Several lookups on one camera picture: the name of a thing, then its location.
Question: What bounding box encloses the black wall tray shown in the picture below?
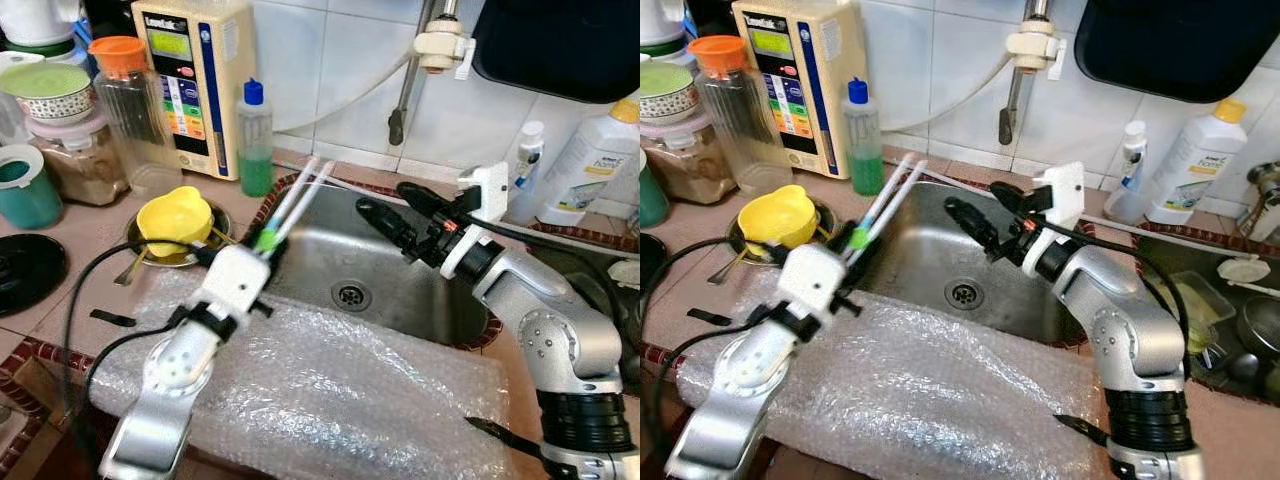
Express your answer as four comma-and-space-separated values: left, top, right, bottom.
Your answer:
1075, 0, 1280, 104
472, 0, 641, 105

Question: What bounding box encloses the white flexible hose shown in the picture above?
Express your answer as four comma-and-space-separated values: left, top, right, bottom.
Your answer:
880, 50, 1011, 133
270, 50, 419, 136

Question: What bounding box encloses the white chopstick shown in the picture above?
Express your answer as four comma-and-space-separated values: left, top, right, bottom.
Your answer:
864, 160, 930, 249
258, 155, 323, 246
268, 160, 337, 251
852, 154, 915, 245

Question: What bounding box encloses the green dish soap bottle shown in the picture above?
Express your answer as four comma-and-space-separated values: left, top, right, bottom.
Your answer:
843, 78, 885, 197
236, 78, 275, 198

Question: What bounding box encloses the clear bubble wrap sheet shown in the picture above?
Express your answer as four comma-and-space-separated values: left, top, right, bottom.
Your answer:
88, 268, 521, 480
676, 268, 1116, 480

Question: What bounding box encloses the black round kettle base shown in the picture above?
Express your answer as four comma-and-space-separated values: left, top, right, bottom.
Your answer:
640, 232, 666, 301
0, 232, 69, 317

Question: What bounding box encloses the clear container with white lid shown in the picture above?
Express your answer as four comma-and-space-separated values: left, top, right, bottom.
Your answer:
0, 50, 46, 146

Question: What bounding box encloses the beige water ionizer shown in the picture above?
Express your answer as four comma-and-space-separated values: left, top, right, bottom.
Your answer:
131, 0, 257, 182
731, 0, 857, 181

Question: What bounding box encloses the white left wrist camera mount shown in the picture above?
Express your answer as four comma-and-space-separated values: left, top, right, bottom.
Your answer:
190, 245, 273, 331
775, 243, 863, 331

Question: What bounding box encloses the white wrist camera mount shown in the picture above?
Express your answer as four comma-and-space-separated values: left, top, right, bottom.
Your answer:
1020, 162, 1087, 281
440, 162, 511, 283
190, 245, 273, 331
775, 243, 863, 331

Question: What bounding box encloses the teal cup with white rim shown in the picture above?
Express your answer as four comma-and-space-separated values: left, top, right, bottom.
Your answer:
640, 150, 669, 229
0, 144, 64, 231

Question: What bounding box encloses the steel faucet with beige diverter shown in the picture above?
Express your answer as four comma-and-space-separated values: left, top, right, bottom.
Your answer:
998, 0, 1066, 147
388, 0, 476, 147

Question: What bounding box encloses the steel bowl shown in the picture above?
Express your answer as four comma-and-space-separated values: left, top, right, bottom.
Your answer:
727, 205, 836, 266
125, 205, 233, 269

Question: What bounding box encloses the clear pitcher with orange lid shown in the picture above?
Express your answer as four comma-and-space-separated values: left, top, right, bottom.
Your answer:
88, 36, 184, 196
688, 36, 771, 196

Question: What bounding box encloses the small white spray bottle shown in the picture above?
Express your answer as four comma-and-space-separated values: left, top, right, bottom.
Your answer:
505, 121, 546, 226
1104, 120, 1149, 225

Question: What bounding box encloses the clear plastic food container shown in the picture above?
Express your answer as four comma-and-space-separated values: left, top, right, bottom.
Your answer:
1150, 270, 1236, 351

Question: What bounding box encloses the steel tap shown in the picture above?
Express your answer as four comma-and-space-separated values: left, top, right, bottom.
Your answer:
1240, 160, 1280, 241

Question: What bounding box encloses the patterned bowl with green lid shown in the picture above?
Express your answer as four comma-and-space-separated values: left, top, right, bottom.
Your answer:
0, 62, 97, 126
640, 62, 699, 126

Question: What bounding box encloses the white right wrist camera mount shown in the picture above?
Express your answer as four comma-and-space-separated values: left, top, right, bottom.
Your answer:
1020, 162, 1087, 281
440, 162, 511, 283

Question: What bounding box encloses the large white bottle yellow cap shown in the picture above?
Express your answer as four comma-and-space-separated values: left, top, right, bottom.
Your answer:
1145, 98, 1249, 226
537, 98, 641, 227

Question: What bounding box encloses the steel pot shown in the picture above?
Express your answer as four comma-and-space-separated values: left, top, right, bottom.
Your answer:
1235, 295, 1280, 366

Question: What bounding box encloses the jar with pink lid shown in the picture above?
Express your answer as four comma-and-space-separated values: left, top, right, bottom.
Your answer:
640, 110, 723, 206
28, 108, 131, 207

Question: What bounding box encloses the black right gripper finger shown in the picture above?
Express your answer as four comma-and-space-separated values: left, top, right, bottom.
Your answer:
944, 196, 1021, 261
356, 196, 433, 263
396, 182, 463, 223
988, 182, 1046, 219

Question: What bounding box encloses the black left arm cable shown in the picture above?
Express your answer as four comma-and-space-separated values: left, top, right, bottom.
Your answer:
642, 238, 801, 471
58, 238, 221, 476

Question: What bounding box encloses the white jug with green base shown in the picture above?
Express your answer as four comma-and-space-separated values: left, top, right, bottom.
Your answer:
0, 0, 81, 56
640, 0, 686, 56

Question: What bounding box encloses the yellow plastic cup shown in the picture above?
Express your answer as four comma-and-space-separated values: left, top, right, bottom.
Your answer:
136, 185, 214, 259
737, 185, 819, 253

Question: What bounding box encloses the metal fork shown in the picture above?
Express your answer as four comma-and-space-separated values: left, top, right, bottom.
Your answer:
708, 250, 746, 286
113, 248, 153, 288

